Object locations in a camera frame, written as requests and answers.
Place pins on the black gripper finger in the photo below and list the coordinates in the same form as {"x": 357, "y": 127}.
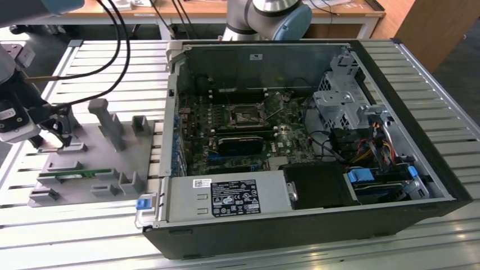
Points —
{"x": 66, "y": 123}
{"x": 37, "y": 142}

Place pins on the CPU socket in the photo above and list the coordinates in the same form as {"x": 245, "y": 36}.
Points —
{"x": 246, "y": 116}

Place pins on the grey parts rack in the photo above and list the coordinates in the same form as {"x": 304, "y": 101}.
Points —
{"x": 97, "y": 157}

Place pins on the green RAM stick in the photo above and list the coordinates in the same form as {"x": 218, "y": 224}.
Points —
{"x": 93, "y": 172}

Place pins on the blue case latch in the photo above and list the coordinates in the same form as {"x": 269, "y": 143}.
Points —
{"x": 144, "y": 204}

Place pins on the grey power supply unit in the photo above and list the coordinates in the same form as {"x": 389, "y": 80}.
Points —
{"x": 186, "y": 197}

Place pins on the white box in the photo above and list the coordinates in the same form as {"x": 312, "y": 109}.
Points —
{"x": 130, "y": 4}

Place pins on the black graphics card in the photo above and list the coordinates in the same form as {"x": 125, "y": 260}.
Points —
{"x": 240, "y": 146}

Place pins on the black RAM stick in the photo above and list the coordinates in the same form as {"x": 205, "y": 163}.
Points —
{"x": 242, "y": 130}

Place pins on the metal locking lever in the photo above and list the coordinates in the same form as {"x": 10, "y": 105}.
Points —
{"x": 274, "y": 112}

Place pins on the silver chipset heatsink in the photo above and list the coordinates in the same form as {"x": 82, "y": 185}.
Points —
{"x": 277, "y": 163}

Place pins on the green motherboard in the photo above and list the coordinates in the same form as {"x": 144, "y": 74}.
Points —
{"x": 292, "y": 140}

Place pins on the black PC case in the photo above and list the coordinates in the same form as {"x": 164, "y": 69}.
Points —
{"x": 262, "y": 239}

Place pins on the silver drive cage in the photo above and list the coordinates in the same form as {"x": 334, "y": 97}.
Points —
{"x": 333, "y": 101}

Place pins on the blue disk carrier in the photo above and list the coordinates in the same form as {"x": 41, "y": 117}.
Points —
{"x": 360, "y": 175}

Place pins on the white papers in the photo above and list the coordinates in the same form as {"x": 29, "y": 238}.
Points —
{"x": 337, "y": 3}

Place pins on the wooden desk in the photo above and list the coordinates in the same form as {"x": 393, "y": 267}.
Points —
{"x": 348, "y": 12}

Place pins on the blue plastic clip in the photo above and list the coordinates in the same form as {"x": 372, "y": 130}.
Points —
{"x": 410, "y": 171}

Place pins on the wooden cabinet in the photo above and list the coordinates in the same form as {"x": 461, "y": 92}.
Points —
{"x": 430, "y": 28}

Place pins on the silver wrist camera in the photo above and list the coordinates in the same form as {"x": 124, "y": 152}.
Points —
{"x": 18, "y": 132}

